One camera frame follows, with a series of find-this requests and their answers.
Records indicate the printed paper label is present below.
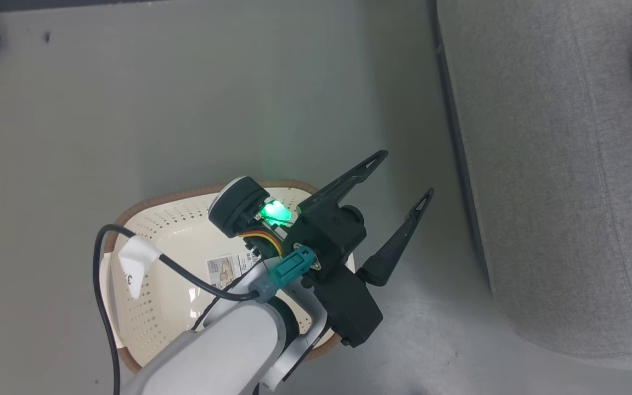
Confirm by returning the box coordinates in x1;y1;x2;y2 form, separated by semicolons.
206;252;266;290

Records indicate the grey fabric sofa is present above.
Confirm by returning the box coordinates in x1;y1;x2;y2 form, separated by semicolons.
431;0;632;371

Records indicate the cream perforated laundry basket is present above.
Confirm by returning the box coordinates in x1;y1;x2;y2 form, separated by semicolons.
99;179;358;375

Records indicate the teal camera cable connector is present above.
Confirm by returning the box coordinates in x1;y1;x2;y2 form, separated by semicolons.
250;246;317;305

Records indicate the black wall baseboard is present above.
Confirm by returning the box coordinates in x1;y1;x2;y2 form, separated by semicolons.
0;0;152;16

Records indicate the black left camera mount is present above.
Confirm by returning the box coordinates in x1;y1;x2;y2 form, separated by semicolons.
301;263;383;349

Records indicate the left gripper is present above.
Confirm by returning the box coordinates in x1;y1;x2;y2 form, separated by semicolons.
208;149;389;261

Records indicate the orange yellow wire bundle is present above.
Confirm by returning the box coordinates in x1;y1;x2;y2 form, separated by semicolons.
238;229;285;258

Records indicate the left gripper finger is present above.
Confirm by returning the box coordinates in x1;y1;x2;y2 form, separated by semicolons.
355;188;435;287

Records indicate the white cable tag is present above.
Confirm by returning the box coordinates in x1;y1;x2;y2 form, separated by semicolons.
117;236;162;300

